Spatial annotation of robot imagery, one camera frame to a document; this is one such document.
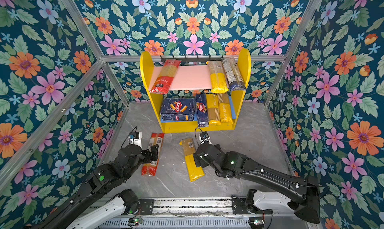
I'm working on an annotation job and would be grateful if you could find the dark blue Barilla spaghetti bag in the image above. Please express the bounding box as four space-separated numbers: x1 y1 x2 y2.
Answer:
196 94 209 128

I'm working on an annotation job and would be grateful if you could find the red spaghetti bag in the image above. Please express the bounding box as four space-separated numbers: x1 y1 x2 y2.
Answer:
150 59 181 95
141 133 165 177

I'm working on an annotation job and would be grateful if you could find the yellow Pastatime spaghetti bag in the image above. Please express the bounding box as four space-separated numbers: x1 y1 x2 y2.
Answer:
217 93 233 124

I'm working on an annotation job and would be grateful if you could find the yellow shelf unit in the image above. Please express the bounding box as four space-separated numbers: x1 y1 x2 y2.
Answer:
140 49 251 134

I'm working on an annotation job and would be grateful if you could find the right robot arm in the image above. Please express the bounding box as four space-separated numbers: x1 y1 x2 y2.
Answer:
193 142 320 224

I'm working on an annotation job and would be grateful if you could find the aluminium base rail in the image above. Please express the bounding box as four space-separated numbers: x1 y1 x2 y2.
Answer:
140 192 295 217

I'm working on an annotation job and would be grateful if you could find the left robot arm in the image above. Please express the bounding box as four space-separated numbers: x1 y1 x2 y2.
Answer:
24 145 159 229

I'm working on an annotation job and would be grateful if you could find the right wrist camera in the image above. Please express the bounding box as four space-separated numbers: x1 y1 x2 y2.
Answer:
199 132 212 145

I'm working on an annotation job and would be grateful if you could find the black hook rail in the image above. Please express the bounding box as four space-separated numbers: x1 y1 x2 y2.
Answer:
160 55 224 63

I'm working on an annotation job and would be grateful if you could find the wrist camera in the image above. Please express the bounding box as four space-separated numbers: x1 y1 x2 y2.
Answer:
129 132 143 148
199 132 212 145

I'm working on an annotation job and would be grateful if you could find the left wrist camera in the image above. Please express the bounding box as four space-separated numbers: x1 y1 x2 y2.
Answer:
129 132 143 148

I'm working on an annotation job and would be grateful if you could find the clear blue spaghetti bag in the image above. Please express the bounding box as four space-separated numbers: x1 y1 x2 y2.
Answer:
222 58 246 91

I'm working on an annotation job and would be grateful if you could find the blue Barilla pasta box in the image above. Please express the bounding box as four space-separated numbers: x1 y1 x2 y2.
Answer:
160 98 196 122

